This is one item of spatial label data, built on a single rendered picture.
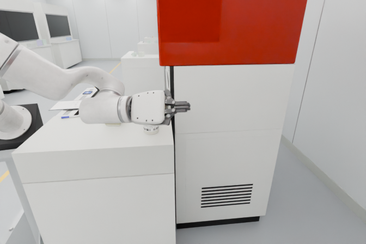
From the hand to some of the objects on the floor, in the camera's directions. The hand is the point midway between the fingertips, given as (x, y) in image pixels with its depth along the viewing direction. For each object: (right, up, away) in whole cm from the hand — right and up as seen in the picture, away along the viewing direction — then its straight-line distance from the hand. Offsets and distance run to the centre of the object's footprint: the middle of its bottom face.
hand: (183, 107), depth 60 cm
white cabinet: (-41, -89, +102) cm, 141 cm away
